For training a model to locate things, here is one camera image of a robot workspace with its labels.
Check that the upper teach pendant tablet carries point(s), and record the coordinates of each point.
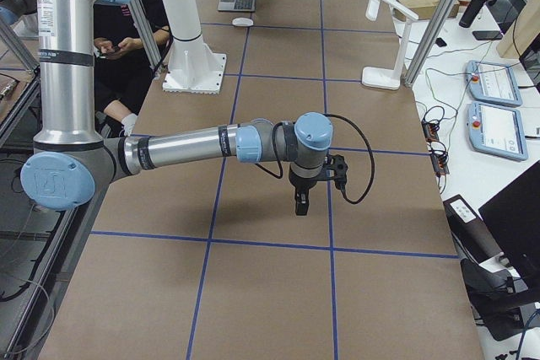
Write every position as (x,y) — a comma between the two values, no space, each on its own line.
(493,83)

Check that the black water bottle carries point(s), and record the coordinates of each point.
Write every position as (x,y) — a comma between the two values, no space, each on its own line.
(471,13)

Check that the white computer mouse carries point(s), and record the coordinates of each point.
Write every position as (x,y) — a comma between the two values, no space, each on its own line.
(242,22)

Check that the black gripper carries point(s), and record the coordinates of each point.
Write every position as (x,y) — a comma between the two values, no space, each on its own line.
(302,185)

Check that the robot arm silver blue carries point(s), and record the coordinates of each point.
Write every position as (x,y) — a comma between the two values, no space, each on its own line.
(13,10)
(72,161)

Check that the aluminium frame post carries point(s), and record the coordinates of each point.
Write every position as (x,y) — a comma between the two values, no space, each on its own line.
(427,41)

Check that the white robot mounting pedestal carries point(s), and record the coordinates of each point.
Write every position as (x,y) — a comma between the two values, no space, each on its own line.
(192,66)

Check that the black monitor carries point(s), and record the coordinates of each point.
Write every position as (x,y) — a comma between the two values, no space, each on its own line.
(512,217)

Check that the cardboard box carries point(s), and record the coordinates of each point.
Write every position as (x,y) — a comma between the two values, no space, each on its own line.
(425,9)

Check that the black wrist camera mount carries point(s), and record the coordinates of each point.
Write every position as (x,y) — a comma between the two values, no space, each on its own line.
(336,171)

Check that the black smartphone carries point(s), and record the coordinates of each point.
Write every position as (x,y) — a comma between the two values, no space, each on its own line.
(487,35)

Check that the seated person in black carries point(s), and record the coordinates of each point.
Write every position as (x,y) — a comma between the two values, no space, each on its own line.
(122,71)

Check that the lower teach pendant tablet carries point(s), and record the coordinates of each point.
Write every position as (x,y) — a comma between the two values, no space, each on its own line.
(496,130)

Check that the teach pendant tablet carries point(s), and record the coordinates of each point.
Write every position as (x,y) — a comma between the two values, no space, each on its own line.
(496,130)
(493,83)

